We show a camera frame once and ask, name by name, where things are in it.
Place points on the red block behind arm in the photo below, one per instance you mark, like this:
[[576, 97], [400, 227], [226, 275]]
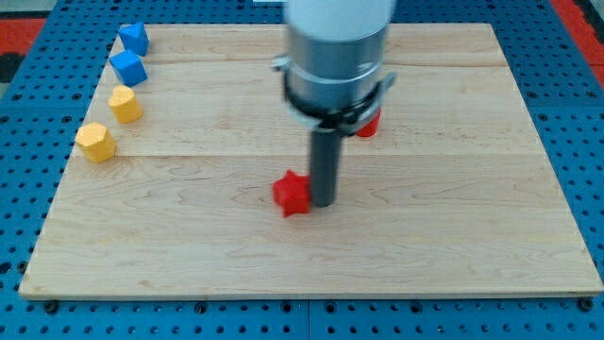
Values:
[[371, 128]]

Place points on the blue triangular block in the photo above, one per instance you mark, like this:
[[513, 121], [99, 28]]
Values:
[[134, 38]]

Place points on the blue cube block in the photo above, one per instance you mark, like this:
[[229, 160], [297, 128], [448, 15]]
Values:
[[128, 68]]

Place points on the yellow heart block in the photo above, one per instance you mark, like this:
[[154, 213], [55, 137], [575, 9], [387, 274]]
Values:
[[124, 104]]

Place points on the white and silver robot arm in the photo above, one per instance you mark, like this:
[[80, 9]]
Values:
[[332, 80]]

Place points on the red star block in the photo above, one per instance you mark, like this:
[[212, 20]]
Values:
[[292, 194]]

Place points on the yellow hexagon block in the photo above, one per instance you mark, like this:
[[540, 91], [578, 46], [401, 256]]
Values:
[[95, 142]]

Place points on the light wooden board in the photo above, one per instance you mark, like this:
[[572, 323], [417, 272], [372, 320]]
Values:
[[453, 197]]

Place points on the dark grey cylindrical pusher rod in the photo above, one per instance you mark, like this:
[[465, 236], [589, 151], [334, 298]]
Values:
[[325, 149]]

